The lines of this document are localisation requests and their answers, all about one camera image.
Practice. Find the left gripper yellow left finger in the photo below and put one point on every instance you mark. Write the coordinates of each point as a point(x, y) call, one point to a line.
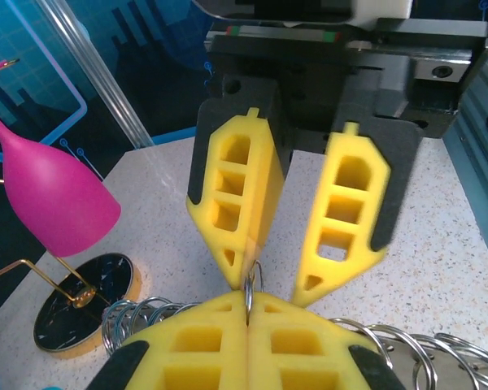
point(199, 357)

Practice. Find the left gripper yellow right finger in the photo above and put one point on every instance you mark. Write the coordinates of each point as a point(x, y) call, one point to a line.
point(309, 353)

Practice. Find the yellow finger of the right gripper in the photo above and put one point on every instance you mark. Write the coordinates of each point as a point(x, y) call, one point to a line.
point(374, 191)
point(264, 183)

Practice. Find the pink plastic goblet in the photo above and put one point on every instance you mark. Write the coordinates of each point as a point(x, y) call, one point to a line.
point(57, 195)

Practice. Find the aluminium front rail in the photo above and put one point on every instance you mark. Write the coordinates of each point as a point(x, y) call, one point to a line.
point(484, 170)

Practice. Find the aluminium frame post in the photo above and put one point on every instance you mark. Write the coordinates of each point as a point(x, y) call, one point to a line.
point(93, 69)

